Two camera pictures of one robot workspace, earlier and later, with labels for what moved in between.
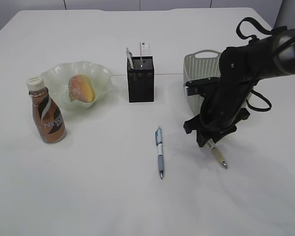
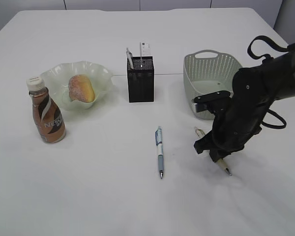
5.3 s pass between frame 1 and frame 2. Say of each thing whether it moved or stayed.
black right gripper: moved
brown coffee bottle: stayed
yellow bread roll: stayed
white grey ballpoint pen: stayed
